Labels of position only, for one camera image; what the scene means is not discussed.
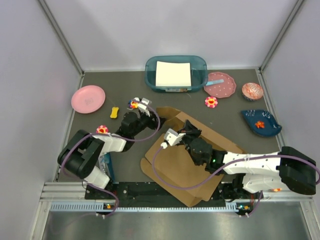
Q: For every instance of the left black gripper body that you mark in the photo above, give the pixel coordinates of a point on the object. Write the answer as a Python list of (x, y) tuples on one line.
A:
[(145, 121)]

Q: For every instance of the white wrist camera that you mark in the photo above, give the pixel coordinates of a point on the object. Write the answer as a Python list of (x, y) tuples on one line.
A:
[(143, 105), (171, 138)]

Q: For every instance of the white paper sheet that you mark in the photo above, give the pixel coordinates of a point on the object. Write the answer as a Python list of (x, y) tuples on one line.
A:
[(170, 74)]

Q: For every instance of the orange flower toy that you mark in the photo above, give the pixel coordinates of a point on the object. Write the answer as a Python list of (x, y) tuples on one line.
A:
[(276, 189)]

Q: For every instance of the dark blue leaf dish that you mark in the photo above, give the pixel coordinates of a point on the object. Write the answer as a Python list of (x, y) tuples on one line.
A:
[(251, 116)]

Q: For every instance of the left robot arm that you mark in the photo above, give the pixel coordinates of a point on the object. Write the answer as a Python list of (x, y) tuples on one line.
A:
[(82, 152)]

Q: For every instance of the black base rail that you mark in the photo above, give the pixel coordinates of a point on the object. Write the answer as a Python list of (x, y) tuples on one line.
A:
[(150, 194)]

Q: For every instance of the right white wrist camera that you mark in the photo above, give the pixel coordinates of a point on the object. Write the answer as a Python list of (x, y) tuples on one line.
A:
[(171, 138)]

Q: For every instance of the red patterned bowl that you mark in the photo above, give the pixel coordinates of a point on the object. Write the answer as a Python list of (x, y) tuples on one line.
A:
[(252, 91)]

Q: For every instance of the light blue marker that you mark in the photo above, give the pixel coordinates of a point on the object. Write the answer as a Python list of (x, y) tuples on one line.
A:
[(214, 82)]

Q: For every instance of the grey slotted cable duct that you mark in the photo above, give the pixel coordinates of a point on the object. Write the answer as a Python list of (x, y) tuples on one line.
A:
[(102, 207)]

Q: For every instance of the teal plastic bin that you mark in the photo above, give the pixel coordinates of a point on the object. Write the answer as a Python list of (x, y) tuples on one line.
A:
[(199, 72)]

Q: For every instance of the pink dotted plate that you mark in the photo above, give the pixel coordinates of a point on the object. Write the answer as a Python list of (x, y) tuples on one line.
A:
[(223, 90)]

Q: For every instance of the small orange toy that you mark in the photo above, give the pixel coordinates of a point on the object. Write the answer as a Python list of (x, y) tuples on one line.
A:
[(260, 124)]

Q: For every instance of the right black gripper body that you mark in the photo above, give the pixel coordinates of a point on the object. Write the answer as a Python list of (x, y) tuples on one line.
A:
[(190, 135)]

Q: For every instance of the yellow bone toy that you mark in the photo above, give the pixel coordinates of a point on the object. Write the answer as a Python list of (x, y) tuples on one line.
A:
[(114, 112)]

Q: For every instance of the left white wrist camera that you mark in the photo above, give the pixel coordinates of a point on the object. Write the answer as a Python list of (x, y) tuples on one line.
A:
[(143, 105)]

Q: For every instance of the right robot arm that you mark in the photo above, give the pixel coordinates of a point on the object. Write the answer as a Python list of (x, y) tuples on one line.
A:
[(288, 169)]

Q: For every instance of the pink smiling flower toy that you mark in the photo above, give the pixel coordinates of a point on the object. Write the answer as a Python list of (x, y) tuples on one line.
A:
[(211, 102)]

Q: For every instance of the pink round plate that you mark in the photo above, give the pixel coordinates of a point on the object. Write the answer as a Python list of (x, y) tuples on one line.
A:
[(88, 99)]

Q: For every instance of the brown cardboard box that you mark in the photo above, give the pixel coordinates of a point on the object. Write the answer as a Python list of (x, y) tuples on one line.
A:
[(175, 166)]

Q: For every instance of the blue packaged item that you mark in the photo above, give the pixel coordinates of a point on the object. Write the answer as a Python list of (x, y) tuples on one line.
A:
[(105, 165)]

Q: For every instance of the rainbow flower toy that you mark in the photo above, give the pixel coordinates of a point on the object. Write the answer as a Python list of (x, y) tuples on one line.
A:
[(132, 105)]

